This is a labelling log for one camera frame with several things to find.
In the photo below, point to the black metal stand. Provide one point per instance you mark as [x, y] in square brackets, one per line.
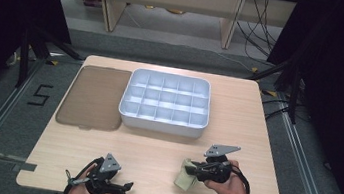
[24, 57]
[295, 93]

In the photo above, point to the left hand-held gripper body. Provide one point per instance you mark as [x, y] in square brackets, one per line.
[105, 177]

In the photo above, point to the yellow round object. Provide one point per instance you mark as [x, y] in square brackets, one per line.
[175, 11]

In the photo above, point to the brown translucent box lid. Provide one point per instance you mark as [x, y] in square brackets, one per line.
[94, 98]

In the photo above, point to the white divided storage box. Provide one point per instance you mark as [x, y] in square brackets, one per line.
[166, 101]

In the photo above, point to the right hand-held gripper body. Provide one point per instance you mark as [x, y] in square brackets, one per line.
[216, 170]

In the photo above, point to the grey tape strip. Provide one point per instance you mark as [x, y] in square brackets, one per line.
[24, 167]

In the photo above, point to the light green sock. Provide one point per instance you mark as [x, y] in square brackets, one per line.
[184, 181]

